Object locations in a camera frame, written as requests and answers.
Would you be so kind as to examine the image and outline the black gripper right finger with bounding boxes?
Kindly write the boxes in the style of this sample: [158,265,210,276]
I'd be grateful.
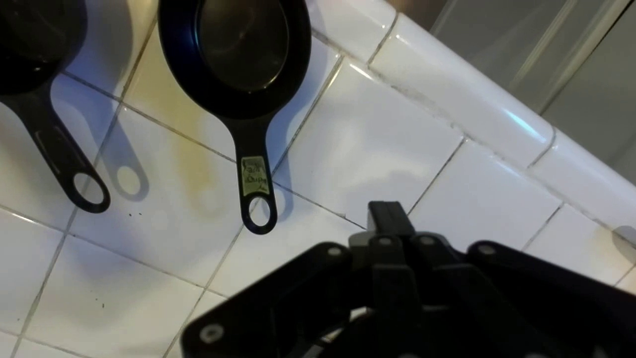
[391,201,636,358]

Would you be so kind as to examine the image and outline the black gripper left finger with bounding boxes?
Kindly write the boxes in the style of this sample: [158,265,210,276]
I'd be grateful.
[178,201,397,358]

